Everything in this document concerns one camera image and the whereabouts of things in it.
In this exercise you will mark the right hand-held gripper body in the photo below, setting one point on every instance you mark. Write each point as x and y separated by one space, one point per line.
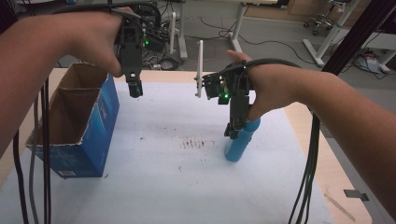
238 93

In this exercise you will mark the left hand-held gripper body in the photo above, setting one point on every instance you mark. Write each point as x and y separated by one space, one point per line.
130 46

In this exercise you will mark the blue bottle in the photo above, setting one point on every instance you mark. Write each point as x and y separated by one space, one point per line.
237 149

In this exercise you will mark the blue cardboard box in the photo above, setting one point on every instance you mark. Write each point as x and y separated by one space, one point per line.
93 140

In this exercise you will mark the person's right hand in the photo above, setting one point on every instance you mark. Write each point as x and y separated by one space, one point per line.
274 84

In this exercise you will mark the person's left hand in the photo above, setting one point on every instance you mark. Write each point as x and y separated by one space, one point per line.
93 37

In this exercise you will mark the white desk leg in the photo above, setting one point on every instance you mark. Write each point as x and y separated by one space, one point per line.
183 37
238 25
327 40

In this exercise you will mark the office chair base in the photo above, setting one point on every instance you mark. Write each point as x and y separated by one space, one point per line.
320 21

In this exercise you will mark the beige tape strip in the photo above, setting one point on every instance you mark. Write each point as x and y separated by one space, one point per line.
341 207

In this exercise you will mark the grey tape piece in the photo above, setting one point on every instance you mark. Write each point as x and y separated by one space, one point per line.
356 195

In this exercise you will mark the black aluminium post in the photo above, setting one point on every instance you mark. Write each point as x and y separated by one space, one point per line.
358 34

